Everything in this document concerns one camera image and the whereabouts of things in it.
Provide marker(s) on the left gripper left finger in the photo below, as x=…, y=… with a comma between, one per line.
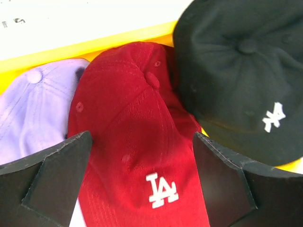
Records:
x=41, y=190

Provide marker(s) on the lavender cap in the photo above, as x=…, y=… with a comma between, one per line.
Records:
x=34, y=109

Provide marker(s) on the black cap white NY logo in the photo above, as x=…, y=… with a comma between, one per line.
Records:
x=240, y=65

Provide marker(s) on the yellow plastic tray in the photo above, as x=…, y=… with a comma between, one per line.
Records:
x=16, y=60

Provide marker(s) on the red cap white logo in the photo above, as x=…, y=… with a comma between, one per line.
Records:
x=141, y=171

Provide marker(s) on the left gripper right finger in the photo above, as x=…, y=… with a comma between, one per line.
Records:
x=241, y=192

